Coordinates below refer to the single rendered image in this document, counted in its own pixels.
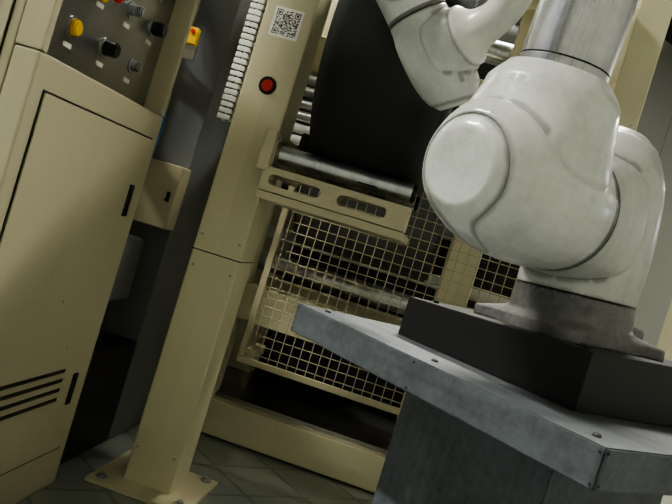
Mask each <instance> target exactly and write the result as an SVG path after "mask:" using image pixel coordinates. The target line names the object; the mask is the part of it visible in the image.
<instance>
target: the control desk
mask: <svg viewBox="0 0 672 504"><path fill-rule="evenodd" d="M198 3H199V0H0V504H15V503H17V502H19V501H21V500H23V499H24V498H26V497H28V496H30V495H31V494H33V493H35V492H37V491H39V490H40V489H42V488H44V487H46V486H47V485H49V484H51V483H53V482H54V480H55V477H56V474H57V470H58V467H59V464H60V460H61V457H62V454H63V451H64V447H65V444H66V441H67V437H68V434H69V431H70V427H71V424H72V421H73V417H74V414H75V411H76V407H77V404H78V401H79V397H80V394H81V391H82V387H83V384H84V381H85V377H86V374H87V371H88V367H89V364H90V361H91V357H92V354H93V351H94V347H95V344H96V341H97V337H98V334H99V331H100V327H101V324H102V321H103V317H104V314H105V311H106V307H107V304H108V301H109V297H110V294H111V291H112V287H113V284H114V281H115V277H116V274H117V271H118V268H119V264H120V261H121V258H122V254H123V251H124V248H125V244H126V241H127V238H128V234H129V231H130V228H131V224H132V221H133V218H134V214H135V211H136V208H137V204H138V201H139V198H140V194H141V191H142V188H143V184H144V181H145V178H146V174H147V171H148V168H149V164H150V161H151V158H152V154H153V151H154V148H155V144H156V141H157V138H158V134H159V131H160V128H161V124H162V121H163V117H164V116H165V113H166V109H167V106H168V103H169V99H170V96H171V93H172V89H173V86H174V83H175V79H176V76H177V73H178V69H179V66H180V63H181V59H182V56H183V53H184V49H185V46H186V43H187V39H188V36H189V33H190V29H191V26H192V23H193V19H194V16H195V13H196V10H197V6H198ZM161 116H162V117H161Z"/></svg>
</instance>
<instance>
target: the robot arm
mask: <svg viewBox="0 0 672 504"><path fill-rule="evenodd" d="M532 1H533V0H489V1H487V2H486V3H485V4H483V5H481V6H479V7H477V8H474V9H466V8H463V7H462V6H459V5H455V6H453V7H451V8H448V6H447V4H446V1H445V0H376V2H377V4H378V6H379V8H380V10H381V12H382V14H383V16H384V18H385V20H386V22H387V24H388V26H389V29H390V31H391V34H392V36H393V39H394V43H395V48H396V51H397V53H398V56H399V58H400V61H401V63H402V65H403V67H404V70H405V72H406V74H407V76H408V78H409V79H410V81H411V83H412V85H413V86H414V88H415V90H416V91H417V93H418V94H419V95H420V97H421V98H422V99H423V100H424V101H425V102H426V103H427V104H428V105H429V106H431V107H433V108H435V109H437V110H440V111H442V110H446V109H449V108H453V107H456V106H459V105H461V106H460V107H459V108H457V109H456V110H455V111H454V112H453V113H451V114H450V115H449V116H448V117H447V118H446V119H445V120H444V122H443V123H442V124H441V125H440V126H439V128H438V129H437V130H436V132H435V133H434V135H433V137H432V138H431V140H430V142H429V145H428V147H427V150H426V153H425V156H424V161H423V168H422V179H423V186H424V190H425V193H426V196H427V199H428V201H429V203H430V205H431V207H432V209H433V210H434V212H435V213H436V215H437V216H438V217H439V219H440V220H441V221H442V222H443V223H444V225H445V226H446V227H447V228H448V229H449V230H450V231H451V232H452V233H453V234H454V235H455V236H457V237H458V238H459V239H460V240H461V241H463V242H464V243H466V244H467V245H469V246H470V247H472V248H474V249H476V250H477V251H479V252H482V253H484V254H486V255H488V256H491V257H493V258H495V259H498V260H501V261H504V262H508V263H511V264H515V265H519V266H520V268H519V272H518V277H517V280H518V281H516V284H515V287H514V290H513V293H512V296H511V299H510V301H509V302H508V303H476V304H475V308H474V313H476V314H479V315H483V316H486V317H490V318H493V319H496V320H499V321H503V322H506V323H509V324H512V325H515V326H518V327H521V328H525V329H528V330H531V331H534V332H537V333H540V334H543V335H546V336H549V337H552V338H555V339H558V340H562V341H566V342H570V343H574V344H580V345H586V346H590V347H595V348H600V349H604V350H609V351H614V352H619V353H623V354H628V355H633V356H637V357H642V358H646V359H651V360H655V361H659V362H663V360H664V357H665V351H663V350H661V349H659V348H657V347H655V346H653V345H651V344H649V343H647V342H645V341H643V337H644V333H643V331H642V330H640V329H638V328H636V327H634V320H635V314H636V310H635V309H637V305H638V302H639V298H640V295H641V292H642V290H643V287H644V284H645V282H646V279H647V275H648V272H649V269H650V266H651V262H652V259H653V255H654V251H655V247H656V243H657V239H658V234H659V229H660V225H661V220H662V214H663V208H664V201H665V179H664V172H663V168H662V164H661V160H660V157H659V155H658V152H657V150H656V149H655V148H654V146H653V145H651V143H650V141H649V140H648V139H647V138H646V137H645V136H644V135H642V134H640V133H639V132H636V131H634V130H632V129H629V128H626V127H622V126H619V122H620V117H621V110H620V106H619V103H618V100H617V98H616V96H615V94H614V91H613V89H612V87H611V86H610V85H609V84H608V82H609V80H610V77H611V74H612V71H613V69H614V66H615V63H616V61H617V58H618V55H619V53H620V50H621V47H622V45H623V42H624V39H625V36H626V34H627V31H628V28H629V26H630V23H631V20H632V18H633V15H634V12H635V10H636V7H637V4H638V1H639V0H539V2H538V5H537V8H536V11H535V14H534V16H533V19H532V22H531V25H530V28H529V30H528V33H527V36H526V39H525V42H524V44H523V47H522V50H521V53H520V56H517V57H512V58H510V59H508V60H507V61H505V62H503V63H502V64H500V65H498V66H497V67H495V68H494V69H493V70H491V71H490V72H489V73H488V74H487V76H486V78H485V80H484V82H483V83H482V84H481V86H480V87H479V88H478V86H479V80H480V79H479V75H478V71H477V69H478V68H479V66H480V65H481V64H482V63H484V62H485V60H486V56H487V52H488V49H489V48H490V46H491V45H492V44H493V43H495V42H496V41H497V40H498V39H499V38H501V37H502V36H503V35H504V34H505V33H507V32H508V31H509V30H510V29H511V28H512V27H513V26H514V25H515V24H516V23H517V22H518V21H519V19H520V18H521V17H522V16H523V14H524V13H525V12H526V10H527V9H528V7H529V6H530V4H531V2H532ZM520 281H522V282H520ZM525 282H526V283H525ZM619 305H620V306H619ZM623 306H624V307H623ZM627 307H628V308H627ZM631 308H633V309H631Z"/></svg>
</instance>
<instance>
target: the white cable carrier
mask: <svg viewBox="0 0 672 504"><path fill-rule="evenodd" d="M252 1H254V3H253V2H251V4H250V7H251V8H249V10H248V13H249V14H247V17H246V19H247V20H248V21H245V26H247V27H243V32H245V33H242V34H241V38H243V39H240V40H239V44H241V45H242V46H240V45H238V48H237V49H238V50H239V51H240V52H238V51H236V54H235V56H237V57H238V58H237V57H234V60H233V62H234V63H232V67H231V68H232V69H234V70H231V71H230V74H231V75H232V76H229V77H228V80H229V81H231V82H232V83H231V82H227V84H226V87H229V88H230V89H229V88H225V90H224V93H227V94H228V95H227V94H223V96H222V99H224V100H226V101H224V100H222V101H221V105H223V106H225V107H222V106H220V107H219V111H221V112H223V113H220V112H218V113H217V117H218V118H221V120H222V121H226V122H229V123H231V121H232V118H233V114H234V112H233V111H235V108H236V106H235V105H236V104H237V101H238V100H237V99H238V98H239V93H240V91H241V87H242V85H243V82H242V81H244V78H245V75H246V71H247V68H248V65H249V64H248V63H249V61H250V57H251V55H252V51H253V48H254V45H255V42H256V38H257V35H258V32H259V28H260V25H261V22H262V18H263V15H264V12H265V9H266V5H267V2H268V0H252ZM235 63H236V64H235ZM232 110H233V111H232ZM231 117H232V118H231Z"/></svg>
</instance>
